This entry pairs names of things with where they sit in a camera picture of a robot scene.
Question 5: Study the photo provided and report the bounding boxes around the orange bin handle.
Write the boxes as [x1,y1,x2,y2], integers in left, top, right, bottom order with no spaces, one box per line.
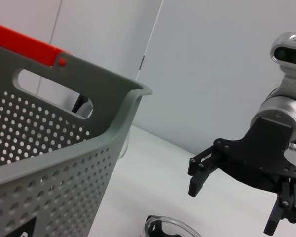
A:
[0,21,72,69]

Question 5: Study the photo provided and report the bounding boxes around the grey perforated storage bin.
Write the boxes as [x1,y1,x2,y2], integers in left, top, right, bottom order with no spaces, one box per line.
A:
[0,41,153,237]

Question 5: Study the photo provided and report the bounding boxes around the glass teacup black holder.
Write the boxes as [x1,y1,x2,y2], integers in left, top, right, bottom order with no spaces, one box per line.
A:
[144,214,202,237]

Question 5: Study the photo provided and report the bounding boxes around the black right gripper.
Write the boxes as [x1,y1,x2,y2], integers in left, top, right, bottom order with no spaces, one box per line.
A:
[187,116,296,235]

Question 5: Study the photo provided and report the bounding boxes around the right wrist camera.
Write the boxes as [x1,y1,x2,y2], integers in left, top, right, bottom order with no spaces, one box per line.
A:
[270,31,296,93]

